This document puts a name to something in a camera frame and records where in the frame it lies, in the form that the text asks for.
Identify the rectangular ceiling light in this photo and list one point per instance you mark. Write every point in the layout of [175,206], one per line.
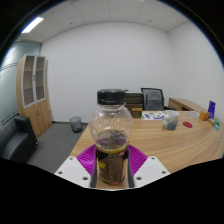
[32,25]

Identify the black mesh armrest office chair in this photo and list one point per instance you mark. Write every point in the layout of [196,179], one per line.
[143,98]

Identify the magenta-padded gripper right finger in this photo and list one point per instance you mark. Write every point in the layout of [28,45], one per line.
[137,159]

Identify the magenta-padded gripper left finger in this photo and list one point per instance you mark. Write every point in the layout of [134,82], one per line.
[86,160]

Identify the small light blue box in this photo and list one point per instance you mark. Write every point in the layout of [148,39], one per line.
[217,127]

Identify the wooden cabinet with glass doors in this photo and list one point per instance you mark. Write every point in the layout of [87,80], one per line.
[40,115]

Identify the clear bag with round print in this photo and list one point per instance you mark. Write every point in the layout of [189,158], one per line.
[194,114]

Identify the white and green leaflet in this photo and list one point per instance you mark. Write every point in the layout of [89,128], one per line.
[151,115]

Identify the purple upright package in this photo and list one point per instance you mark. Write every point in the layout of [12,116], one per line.
[211,110]

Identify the green flat box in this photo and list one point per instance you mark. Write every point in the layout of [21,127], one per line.
[217,122]

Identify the flat round red coaster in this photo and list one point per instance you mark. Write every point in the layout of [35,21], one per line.
[187,124]

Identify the dark brown flat box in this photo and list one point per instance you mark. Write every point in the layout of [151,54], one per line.
[135,98]

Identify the clear bottle with black cap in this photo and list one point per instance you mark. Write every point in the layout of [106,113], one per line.
[111,133]

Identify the brown box with tan side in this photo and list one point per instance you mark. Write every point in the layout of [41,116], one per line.
[136,111]

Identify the grey backpack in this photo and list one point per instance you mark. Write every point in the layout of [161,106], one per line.
[155,100]

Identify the orange box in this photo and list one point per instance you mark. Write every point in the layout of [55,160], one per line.
[204,115]

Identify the grey mesh waste bin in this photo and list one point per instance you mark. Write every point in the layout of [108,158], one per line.
[75,124]

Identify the white and grey mug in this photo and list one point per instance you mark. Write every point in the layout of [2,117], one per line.
[171,120]

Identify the wooden side desk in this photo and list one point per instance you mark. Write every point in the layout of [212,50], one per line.
[183,104]

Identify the black leather sofa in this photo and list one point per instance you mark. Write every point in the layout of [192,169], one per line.
[16,140]

